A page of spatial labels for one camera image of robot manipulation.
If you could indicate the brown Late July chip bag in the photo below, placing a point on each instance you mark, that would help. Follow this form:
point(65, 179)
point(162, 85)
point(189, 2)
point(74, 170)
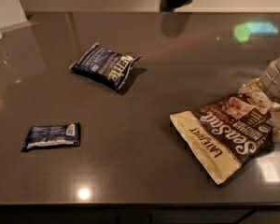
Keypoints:
point(227, 133)

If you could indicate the blue Kettle chip bag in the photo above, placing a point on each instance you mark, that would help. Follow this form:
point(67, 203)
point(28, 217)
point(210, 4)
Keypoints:
point(107, 66)

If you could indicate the small dark blue snack packet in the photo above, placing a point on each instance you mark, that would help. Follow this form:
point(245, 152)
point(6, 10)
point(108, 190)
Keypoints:
point(52, 136)

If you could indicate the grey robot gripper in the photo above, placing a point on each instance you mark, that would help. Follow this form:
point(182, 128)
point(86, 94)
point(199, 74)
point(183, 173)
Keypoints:
point(276, 84)

